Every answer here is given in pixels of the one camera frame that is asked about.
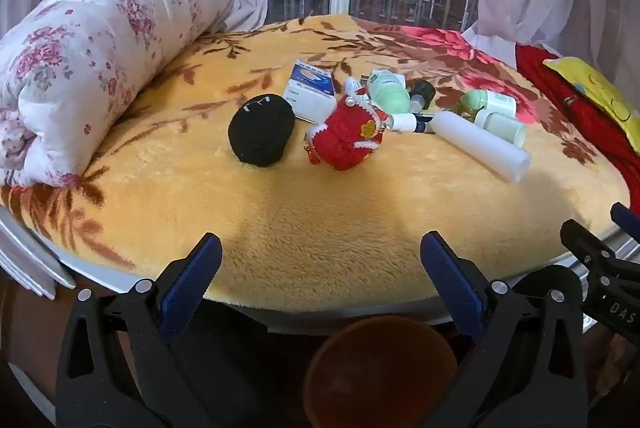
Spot dark green jar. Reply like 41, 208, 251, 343
407, 79, 437, 111

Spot dark bottle with white cap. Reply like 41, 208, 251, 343
387, 112, 437, 135

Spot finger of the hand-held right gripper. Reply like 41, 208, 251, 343
560, 219, 640, 289
611, 203, 640, 241

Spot olive crumpled wrapper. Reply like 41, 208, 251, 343
444, 100, 473, 123

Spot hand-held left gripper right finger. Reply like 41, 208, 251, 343
420, 230, 588, 428

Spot white and blue box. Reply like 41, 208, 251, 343
282, 60, 337, 122

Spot rolled pink floral quilt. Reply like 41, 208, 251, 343
0, 0, 236, 189

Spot yellow floral blanket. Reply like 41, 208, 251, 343
0, 14, 632, 315

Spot red knitted pouch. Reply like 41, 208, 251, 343
306, 95, 389, 172

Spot small white dropper bottle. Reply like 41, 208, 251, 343
344, 76, 372, 107

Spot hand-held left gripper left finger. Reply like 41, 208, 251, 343
56, 232, 223, 428

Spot white cylindrical bottle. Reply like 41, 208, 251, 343
431, 110, 532, 183

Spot black round pouch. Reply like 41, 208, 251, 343
228, 93, 296, 168

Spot white tube with green cap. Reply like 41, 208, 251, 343
462, 89, 516, 117

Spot yellow cartoon pillow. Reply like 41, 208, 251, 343
542, 55, 640, 138

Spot white jar with green base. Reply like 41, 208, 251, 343
475, 108, 527, 148

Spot red cloth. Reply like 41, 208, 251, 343
515, 44, 640, 196

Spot light green tube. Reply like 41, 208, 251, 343
367, 69, 418, 115

